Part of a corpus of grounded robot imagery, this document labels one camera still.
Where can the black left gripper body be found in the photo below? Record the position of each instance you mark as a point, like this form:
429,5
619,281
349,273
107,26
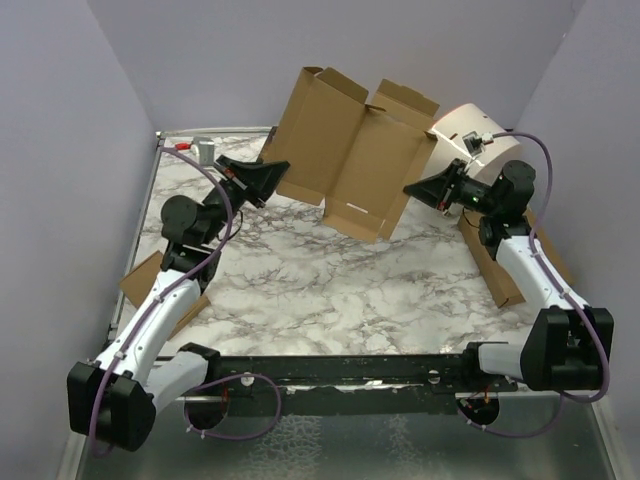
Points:
235,191

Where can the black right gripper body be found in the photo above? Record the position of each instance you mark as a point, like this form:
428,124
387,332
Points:
467,192

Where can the cardboard box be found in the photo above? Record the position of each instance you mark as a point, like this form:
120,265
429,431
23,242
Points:
141,281
514,276
352,151

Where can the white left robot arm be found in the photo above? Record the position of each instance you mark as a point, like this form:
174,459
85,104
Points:
116,397

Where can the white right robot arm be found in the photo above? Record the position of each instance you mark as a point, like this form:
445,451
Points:
569,344

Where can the white cylindrical drum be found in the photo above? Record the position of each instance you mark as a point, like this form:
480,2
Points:
449,131

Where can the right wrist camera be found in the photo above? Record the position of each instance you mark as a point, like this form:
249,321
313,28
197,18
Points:
476,144

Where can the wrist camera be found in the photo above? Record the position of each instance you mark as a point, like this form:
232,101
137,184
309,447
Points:
202,147
476,144

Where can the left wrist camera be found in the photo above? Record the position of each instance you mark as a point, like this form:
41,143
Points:
202,147

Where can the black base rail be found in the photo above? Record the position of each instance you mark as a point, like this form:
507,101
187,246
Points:
344,385

